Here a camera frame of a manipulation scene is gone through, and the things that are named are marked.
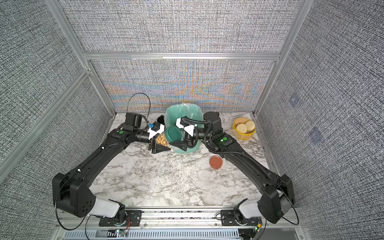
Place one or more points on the green plastic trash bin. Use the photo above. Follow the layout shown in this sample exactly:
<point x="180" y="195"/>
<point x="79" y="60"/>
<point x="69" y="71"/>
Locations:
<point x="186" y="114"/>

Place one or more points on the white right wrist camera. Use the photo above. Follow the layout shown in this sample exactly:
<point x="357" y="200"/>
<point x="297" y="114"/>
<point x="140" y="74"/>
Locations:
<point x="187" y="125"/>

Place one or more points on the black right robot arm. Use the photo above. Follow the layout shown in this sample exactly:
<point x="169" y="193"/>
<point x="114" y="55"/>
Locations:
<point x="277" y="191"/>

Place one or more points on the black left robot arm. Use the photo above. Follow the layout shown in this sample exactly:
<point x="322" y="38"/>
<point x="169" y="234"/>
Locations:
<point x="71" y="191"/>

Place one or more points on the green-lidded peanut jar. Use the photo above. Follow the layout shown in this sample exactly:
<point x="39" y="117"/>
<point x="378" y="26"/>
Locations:
<point x="161" y="140"/>

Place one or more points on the rear cream steamed bun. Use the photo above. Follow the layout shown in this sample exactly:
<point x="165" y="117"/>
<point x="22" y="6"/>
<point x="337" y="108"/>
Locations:
<point x="251" y="126"/>

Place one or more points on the yellow-rimmed bamboo steamer basket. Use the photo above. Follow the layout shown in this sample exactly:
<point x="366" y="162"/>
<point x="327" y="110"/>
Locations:
<point x="238" y="135"/>

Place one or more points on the green jar lid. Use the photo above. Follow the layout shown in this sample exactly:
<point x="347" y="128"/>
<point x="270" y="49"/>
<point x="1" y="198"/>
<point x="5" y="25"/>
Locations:
<point x="173" y="134"/>

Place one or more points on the black mug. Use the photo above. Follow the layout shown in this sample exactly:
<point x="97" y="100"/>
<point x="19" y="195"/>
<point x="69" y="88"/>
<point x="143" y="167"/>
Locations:
<point x="161" y="119"/>

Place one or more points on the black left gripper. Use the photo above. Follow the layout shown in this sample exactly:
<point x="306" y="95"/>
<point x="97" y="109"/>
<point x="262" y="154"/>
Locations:
<point x="157" y="147"/>

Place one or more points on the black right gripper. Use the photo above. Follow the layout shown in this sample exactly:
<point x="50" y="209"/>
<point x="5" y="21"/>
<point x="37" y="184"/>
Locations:
<point x="188" y="141"/>

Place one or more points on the cream steamed bun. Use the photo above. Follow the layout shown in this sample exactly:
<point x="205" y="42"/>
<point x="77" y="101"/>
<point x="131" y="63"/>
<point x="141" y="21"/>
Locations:
<point x="241" y="128"/>
<point x="251" y="126"/>

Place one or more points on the front cream steamed bun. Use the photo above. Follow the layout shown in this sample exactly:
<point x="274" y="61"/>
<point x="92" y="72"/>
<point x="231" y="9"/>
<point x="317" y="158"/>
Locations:
<point x="241" y="128"/>

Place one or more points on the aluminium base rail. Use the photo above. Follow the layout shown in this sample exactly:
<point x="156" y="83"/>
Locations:
<point x="176" y="223"/>

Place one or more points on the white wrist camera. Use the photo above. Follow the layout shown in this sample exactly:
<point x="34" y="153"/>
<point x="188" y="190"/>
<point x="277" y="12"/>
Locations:
<point x="155" y="129"/>
<point x="187" y="125"/>

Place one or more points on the clear plastic bin liner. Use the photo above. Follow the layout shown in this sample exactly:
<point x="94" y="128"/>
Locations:
<point x="180" y="111"/>

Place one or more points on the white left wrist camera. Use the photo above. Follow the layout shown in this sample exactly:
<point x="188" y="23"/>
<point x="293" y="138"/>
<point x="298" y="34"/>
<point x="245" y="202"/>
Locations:
<point x="155" y="129"/>

